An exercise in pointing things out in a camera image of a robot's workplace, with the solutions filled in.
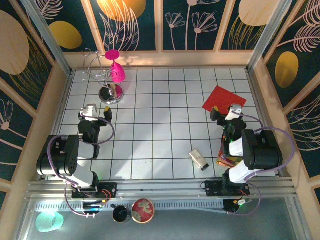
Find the colourful snack packet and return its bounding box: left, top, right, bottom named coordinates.
left=215, top=146, right=241, bottom=168

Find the pink wine glass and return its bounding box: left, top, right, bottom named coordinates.
left=104, top=49, right=126, bottom=84

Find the beige box with black end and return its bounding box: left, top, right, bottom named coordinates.
left=188, top=148, right=210, bottom=172

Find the small lit circuit board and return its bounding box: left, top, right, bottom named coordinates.
left=233, top=198, right=253, bottom=207
left=83, top=202, right=105, bottom=213

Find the black mug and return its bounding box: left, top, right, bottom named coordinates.
left=111, top=203, right=132, bottom=224

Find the translucent teal cup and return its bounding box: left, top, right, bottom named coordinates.
left=34, top=211, right=65, bottom=233

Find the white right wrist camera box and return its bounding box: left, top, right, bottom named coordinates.
left=226, top=104, right=243, bottom=120

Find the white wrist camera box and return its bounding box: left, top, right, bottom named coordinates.
left=226, top=104, right=243, bottom=120
left=80, top=103, right=98, bottom=121

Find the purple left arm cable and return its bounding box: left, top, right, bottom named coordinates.
left=47, top=111, right=116, bottom=218

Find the chrome wire glass rack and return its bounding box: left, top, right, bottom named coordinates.
left=81, top=48, right=125, bottom=105

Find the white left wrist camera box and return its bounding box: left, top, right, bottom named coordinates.
left=80, top=103, right=98, bottom=121

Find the aluminium table side rail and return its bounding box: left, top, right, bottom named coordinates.
left=246, top=71, right=285, bottom=177
left=51, top=71, right=74, bottom=137

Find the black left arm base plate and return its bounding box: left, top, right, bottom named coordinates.
left=71, top=181, right=118, bottom=200

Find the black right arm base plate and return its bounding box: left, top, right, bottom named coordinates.
left=200, top=179, right=251, bottom=198

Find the black round cable port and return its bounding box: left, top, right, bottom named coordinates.
left=223, top=199, right=241, bottom=215

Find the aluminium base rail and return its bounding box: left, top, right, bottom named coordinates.
left=24, top=176, right=300, bottom=201

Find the aluminium corner post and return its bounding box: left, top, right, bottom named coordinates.
left=19, top=0, right=73, bottom=76
left=245, top=0, right=294, bottom=73

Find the grey slotted cable duct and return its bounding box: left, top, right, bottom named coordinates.
left=33, top=201, right=226, bottom=213

